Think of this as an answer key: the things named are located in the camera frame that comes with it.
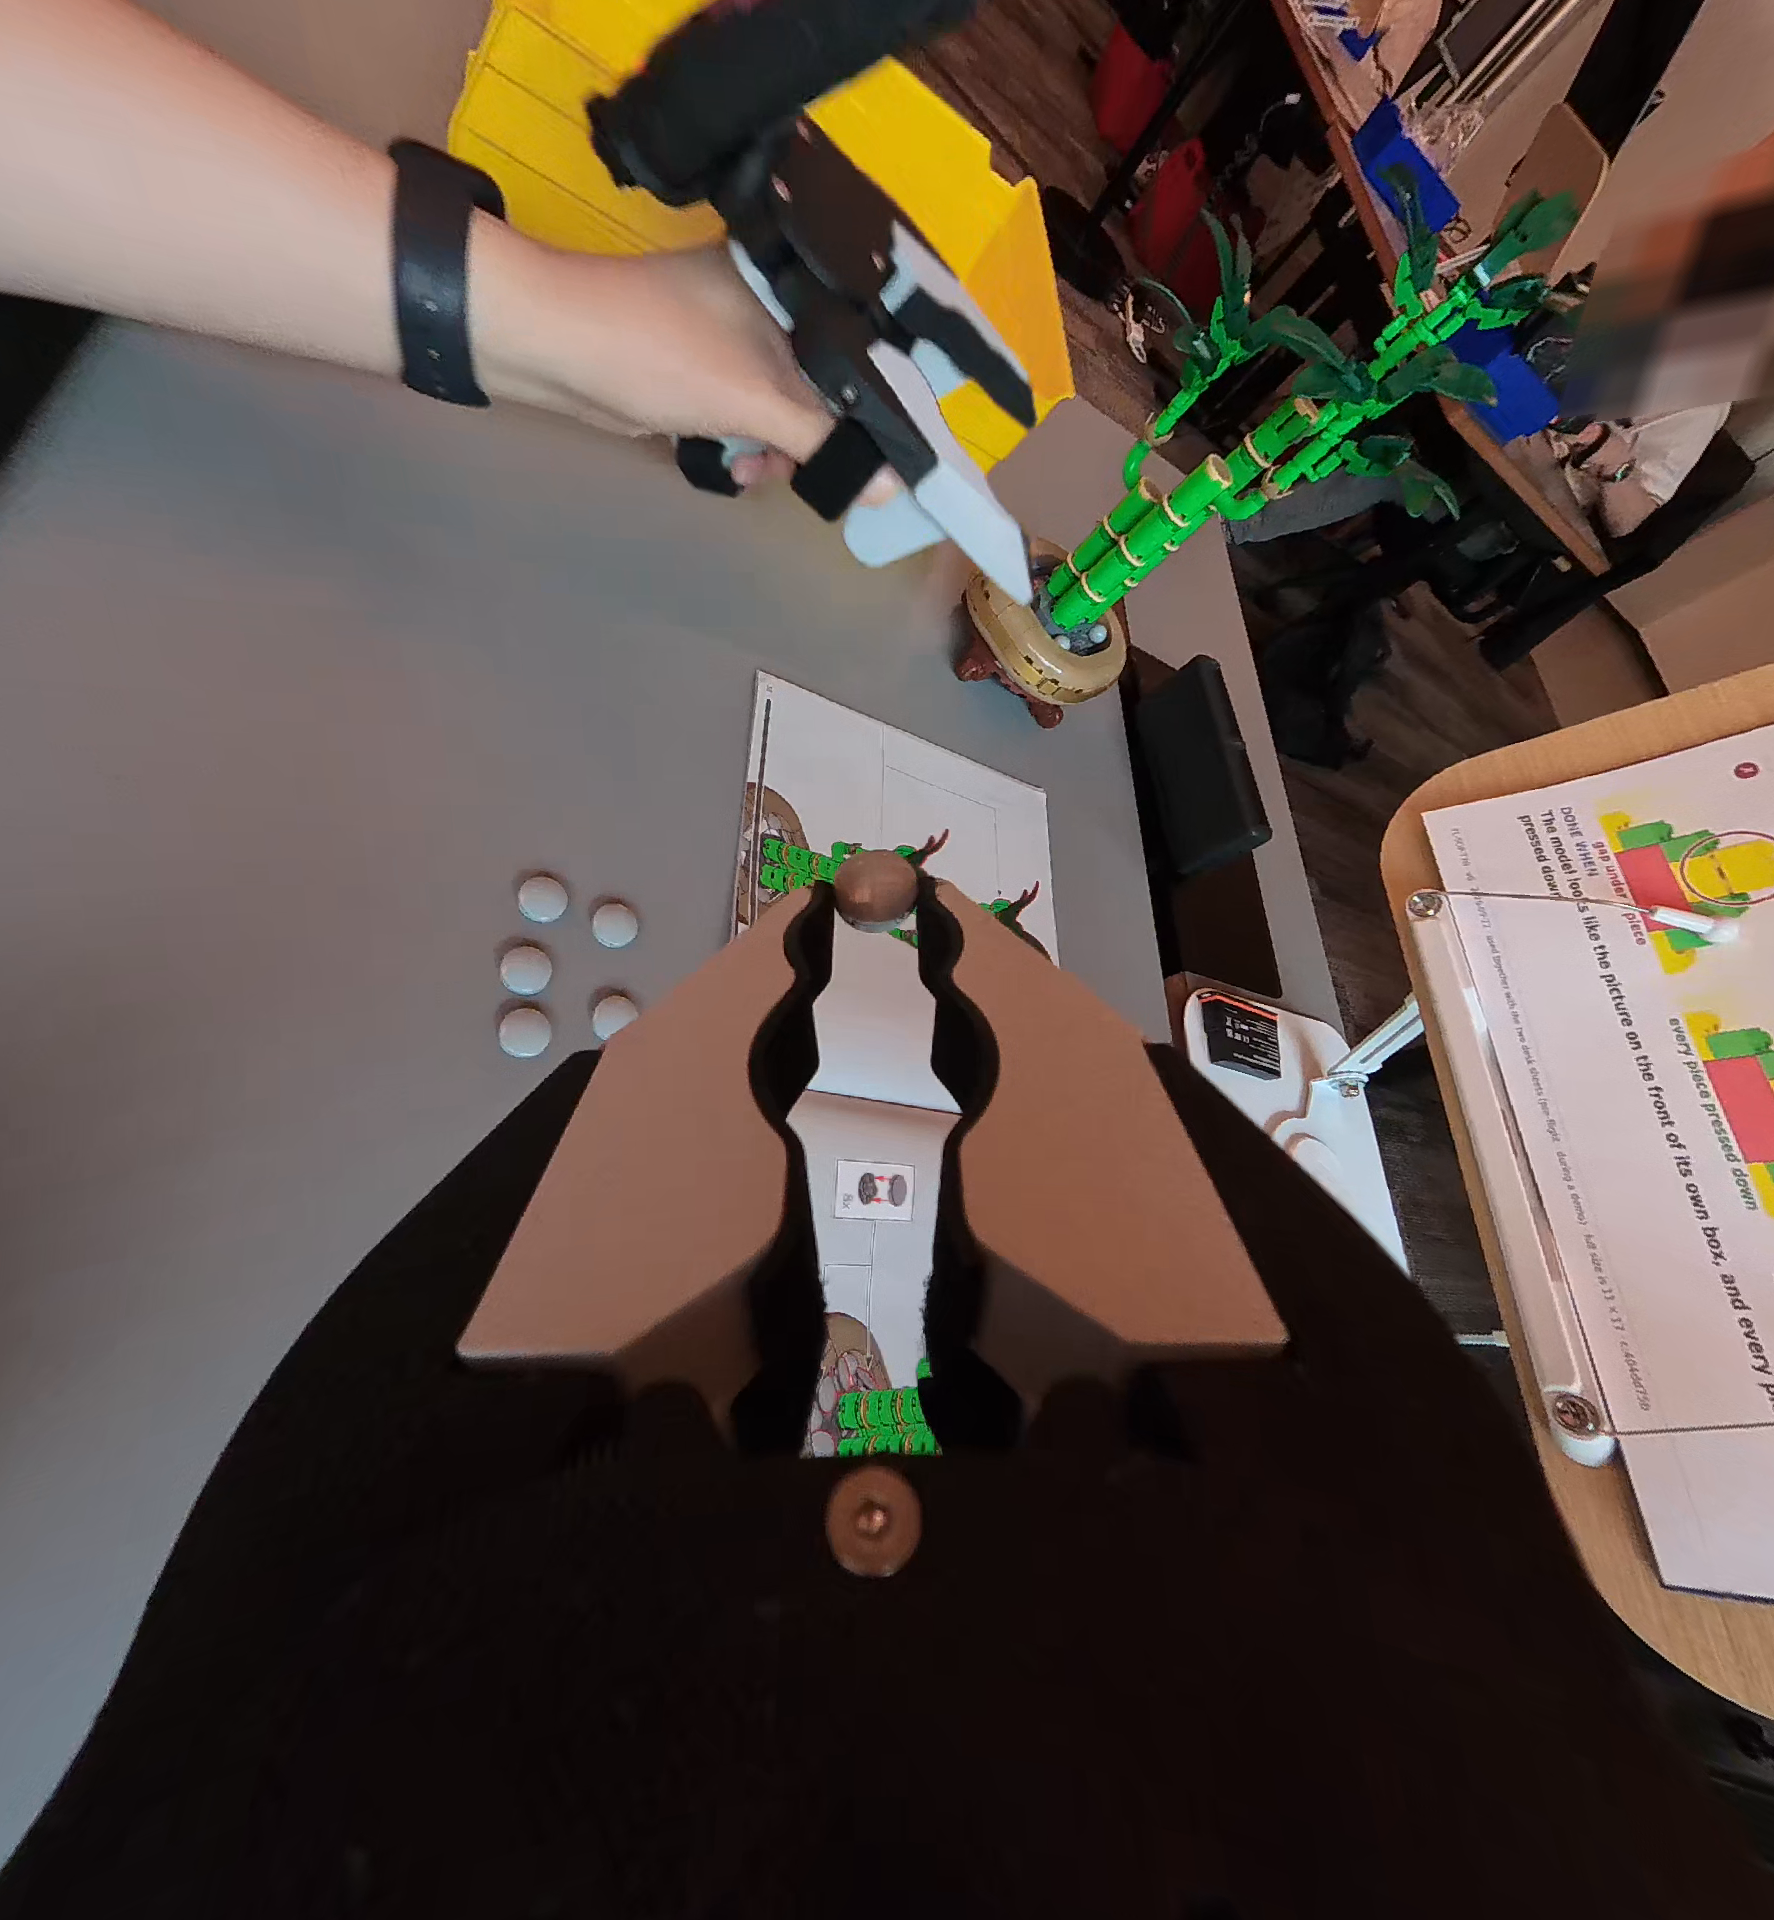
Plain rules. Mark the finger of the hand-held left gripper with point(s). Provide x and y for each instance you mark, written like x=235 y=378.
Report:
x=954 y=487
x=962 y=307

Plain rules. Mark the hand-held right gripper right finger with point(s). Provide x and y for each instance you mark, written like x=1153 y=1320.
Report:
x=1098 y=1202

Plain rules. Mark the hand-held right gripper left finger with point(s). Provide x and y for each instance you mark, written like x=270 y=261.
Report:
x=645 y=1202

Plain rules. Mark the green lego bamboo plant model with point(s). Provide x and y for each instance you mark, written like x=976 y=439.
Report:
x=1126 y=541

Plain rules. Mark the cluster of white lego pebbles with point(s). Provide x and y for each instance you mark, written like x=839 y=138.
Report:
x=541 y=899

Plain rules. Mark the single round lego dome piece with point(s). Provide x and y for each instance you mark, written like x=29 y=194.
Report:
x=877 y=888

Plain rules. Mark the lego instruction booklet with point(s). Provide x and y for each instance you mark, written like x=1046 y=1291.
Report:
x=962 y=797

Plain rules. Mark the person's left hand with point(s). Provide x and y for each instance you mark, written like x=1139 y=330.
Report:
x=631 y=346

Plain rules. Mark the black battery with red edge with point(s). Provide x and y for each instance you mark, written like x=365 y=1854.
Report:
x=1244 y=1038

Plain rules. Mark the white stand base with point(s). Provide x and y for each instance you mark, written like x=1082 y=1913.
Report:
x=1336 y=1170

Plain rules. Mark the red bag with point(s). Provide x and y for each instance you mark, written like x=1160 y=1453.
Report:
x=1148 y=106

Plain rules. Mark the stacked yellow storage bins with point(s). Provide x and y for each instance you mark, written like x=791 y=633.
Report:
x=528 y=151

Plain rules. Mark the black wristband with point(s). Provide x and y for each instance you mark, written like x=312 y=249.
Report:
x=429 y=271

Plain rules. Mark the blue plastic bin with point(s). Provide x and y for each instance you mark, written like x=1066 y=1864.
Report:
x=1405 y=158

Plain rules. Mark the cluttered wooden desk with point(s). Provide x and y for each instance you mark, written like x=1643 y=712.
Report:
x=1516 y=450

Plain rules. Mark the printed instruction sheet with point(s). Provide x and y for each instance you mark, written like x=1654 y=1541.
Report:
x=1697 y=1202

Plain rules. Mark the round wooden table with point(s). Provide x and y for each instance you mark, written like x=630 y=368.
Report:
x=1575 y=721

